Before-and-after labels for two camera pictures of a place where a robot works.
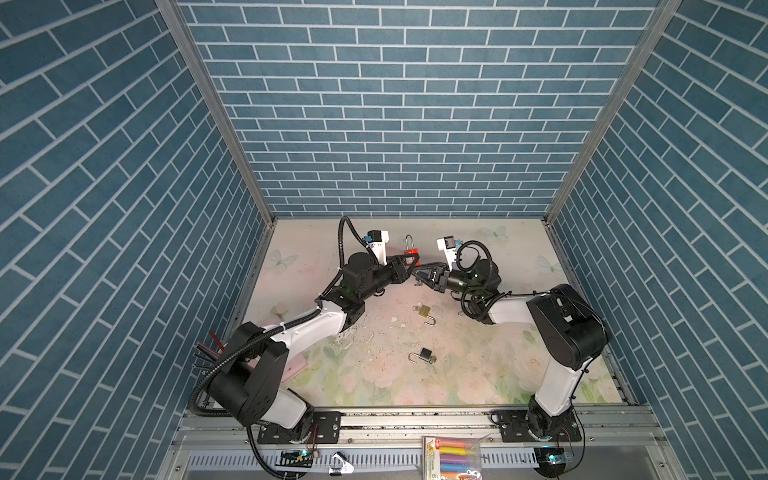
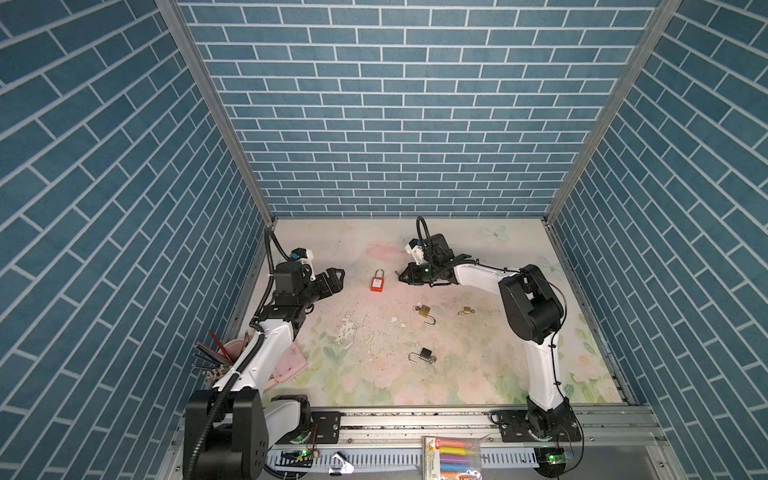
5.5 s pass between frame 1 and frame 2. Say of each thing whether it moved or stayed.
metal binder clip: stayed
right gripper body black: moved
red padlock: moved
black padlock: stayed
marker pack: stayed
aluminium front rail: stayed
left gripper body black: moved
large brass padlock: stayed
